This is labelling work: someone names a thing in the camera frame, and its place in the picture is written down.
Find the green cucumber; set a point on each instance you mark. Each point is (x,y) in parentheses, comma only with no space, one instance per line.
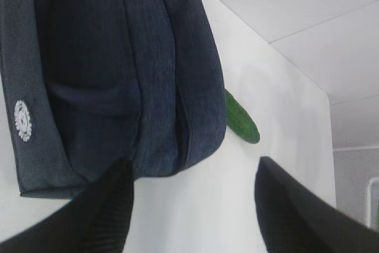
(240,121)

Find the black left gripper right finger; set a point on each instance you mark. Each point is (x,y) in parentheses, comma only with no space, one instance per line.
(293,219)

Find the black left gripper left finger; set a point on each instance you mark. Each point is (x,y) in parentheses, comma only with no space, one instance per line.
(97,220)

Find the dark navy fabric bag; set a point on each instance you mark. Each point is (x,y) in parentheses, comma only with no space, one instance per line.
(89,82)

